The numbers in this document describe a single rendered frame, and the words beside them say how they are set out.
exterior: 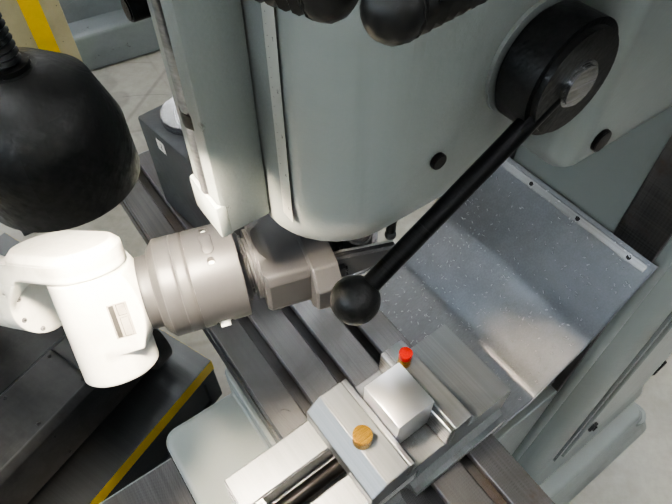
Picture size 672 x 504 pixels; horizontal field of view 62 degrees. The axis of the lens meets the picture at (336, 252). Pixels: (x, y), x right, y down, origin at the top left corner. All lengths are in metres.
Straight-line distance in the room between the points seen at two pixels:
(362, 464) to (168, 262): 0.32
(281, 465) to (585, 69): 0.52
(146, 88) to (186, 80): 2.68
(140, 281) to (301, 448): 0.31
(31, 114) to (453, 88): 0.20
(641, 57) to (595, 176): 0.39
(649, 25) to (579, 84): 0.08
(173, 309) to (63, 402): 0.81
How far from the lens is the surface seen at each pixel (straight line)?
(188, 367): 1.43
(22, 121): 0.25
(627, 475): 1.90
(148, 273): 0.48
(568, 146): 0.44
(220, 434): 0.90
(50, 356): 1.32
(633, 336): 0.95
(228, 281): 0.47
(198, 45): 0.30
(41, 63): 0.27
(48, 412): 1.26
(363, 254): 0.50
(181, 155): 0.84
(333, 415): 0.66
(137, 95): 2.96
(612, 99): 0.43
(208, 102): 0.32
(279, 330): 0.84
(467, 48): 0.31
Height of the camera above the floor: 1.64
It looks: 51 degrees down
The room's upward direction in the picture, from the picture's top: straight up
